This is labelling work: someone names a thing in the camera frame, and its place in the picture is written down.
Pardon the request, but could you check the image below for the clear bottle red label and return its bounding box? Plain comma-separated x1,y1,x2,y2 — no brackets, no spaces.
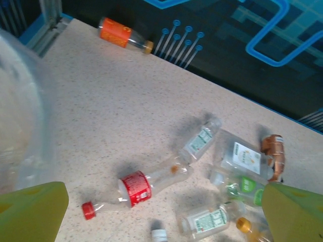
81,161,194,221

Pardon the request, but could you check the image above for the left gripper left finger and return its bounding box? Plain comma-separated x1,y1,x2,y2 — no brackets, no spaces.
0,180,70,242

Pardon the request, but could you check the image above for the clear bottle green label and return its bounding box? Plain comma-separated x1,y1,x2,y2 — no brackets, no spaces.
209,170,268,207

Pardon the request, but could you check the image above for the clear bottle white cap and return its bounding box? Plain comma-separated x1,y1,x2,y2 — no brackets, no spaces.
150,228,169,242

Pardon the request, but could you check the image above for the small clear green-label bottle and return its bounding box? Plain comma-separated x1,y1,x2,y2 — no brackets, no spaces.
178,118,223,162
178,200,247,240

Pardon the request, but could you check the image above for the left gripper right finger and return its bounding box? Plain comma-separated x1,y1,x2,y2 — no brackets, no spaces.
261,183,323,242

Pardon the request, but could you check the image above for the brown-label bottle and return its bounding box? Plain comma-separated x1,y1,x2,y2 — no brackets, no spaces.
260,134,286,183

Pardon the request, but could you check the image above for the aluminium frame post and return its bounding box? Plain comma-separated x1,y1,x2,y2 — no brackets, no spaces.
25,0,74,58

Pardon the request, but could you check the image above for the square clear white-label bottle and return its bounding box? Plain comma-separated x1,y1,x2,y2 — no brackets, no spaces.
213,130,275,182

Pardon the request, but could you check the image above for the yellow-label bottle orange cap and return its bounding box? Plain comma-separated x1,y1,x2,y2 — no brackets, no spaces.
236,217,275,242

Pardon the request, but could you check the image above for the white round bin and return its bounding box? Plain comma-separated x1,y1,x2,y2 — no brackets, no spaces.
0,27,61,195

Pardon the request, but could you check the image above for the orange-label bottle yellow cap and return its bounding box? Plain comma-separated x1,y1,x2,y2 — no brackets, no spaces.
97,16,154,54

